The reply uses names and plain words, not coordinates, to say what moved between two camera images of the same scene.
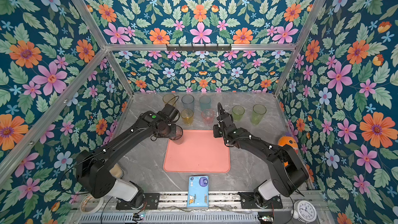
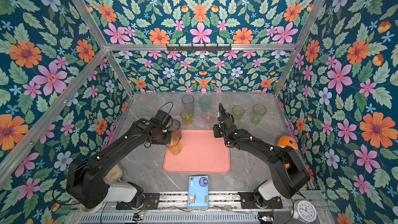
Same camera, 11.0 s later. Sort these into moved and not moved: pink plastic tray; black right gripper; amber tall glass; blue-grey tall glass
Moved: amber tall glass
Not moved: pink plastic tray; black right gripper; blue-grey tall glass
